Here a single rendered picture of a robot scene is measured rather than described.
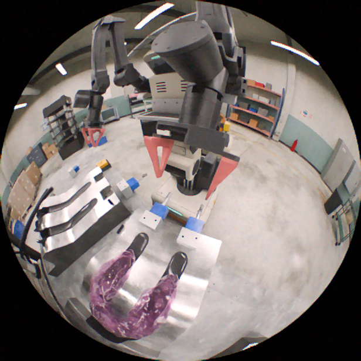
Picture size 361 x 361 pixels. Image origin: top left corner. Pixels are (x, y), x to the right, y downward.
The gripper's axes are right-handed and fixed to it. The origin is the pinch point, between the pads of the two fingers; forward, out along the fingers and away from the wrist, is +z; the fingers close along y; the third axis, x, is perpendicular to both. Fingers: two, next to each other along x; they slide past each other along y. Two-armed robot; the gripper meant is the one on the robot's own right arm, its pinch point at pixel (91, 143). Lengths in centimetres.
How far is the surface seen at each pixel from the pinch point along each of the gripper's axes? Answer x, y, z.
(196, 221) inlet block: 5.7, 47.4, 11.4
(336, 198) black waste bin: 176, 367, -34
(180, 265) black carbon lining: -4, 49, 18
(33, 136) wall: -184, -727, 10
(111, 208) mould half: -4.2, 25.7, 14.3
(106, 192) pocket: -0.8, 16.6, 15.0
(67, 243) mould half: -21.7, 21.5, 22.6
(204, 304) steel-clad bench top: -8, 61, 26
